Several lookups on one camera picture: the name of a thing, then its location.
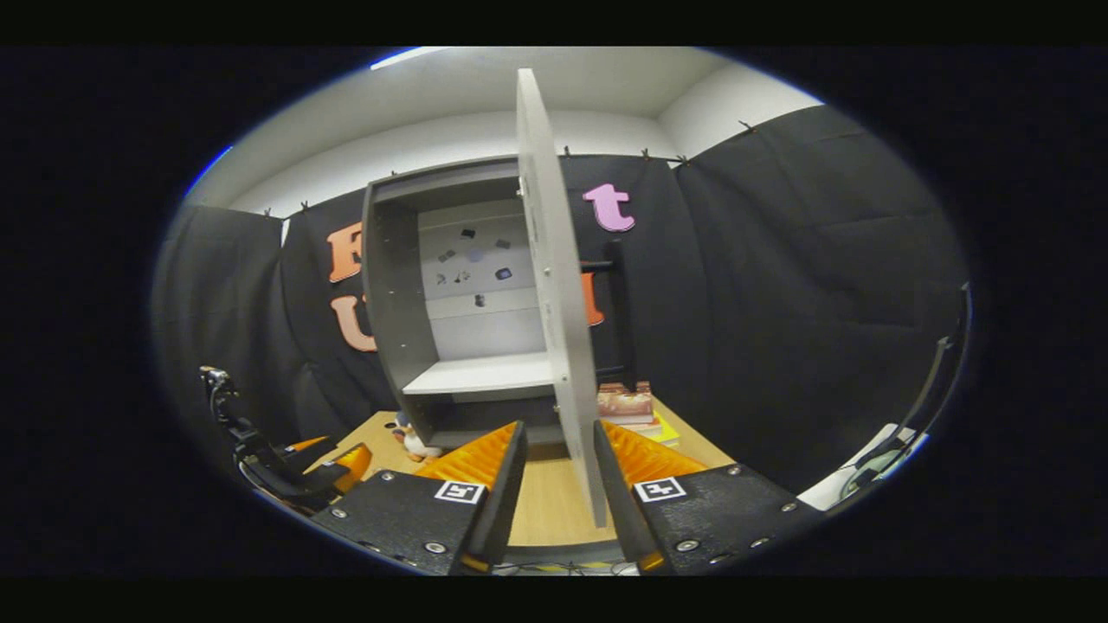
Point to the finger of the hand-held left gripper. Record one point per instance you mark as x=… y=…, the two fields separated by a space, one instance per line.
x=351 y=467
x=307 y=445

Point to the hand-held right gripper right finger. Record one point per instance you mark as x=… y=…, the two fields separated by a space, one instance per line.
x=619 y=493

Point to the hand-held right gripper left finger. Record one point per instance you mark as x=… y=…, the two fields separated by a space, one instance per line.
x=502 y=493

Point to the grey cabinet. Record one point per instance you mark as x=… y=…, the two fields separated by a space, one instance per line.
x=394 y=303

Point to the white cabinet shelf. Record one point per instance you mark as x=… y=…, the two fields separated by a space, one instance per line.
x=476 y=376

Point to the penguin plush toy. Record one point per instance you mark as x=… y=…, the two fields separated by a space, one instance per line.
x=415 y=446

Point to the yellow book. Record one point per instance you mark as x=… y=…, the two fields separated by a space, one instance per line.
x=666 y=433

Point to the brown cover book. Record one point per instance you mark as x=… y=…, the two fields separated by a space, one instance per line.
x=625 y=404

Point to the black backdrop cloth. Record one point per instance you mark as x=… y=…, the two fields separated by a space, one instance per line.
x=779 y=303

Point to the ceiling strip light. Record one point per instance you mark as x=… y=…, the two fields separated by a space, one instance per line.
x=402 y=58

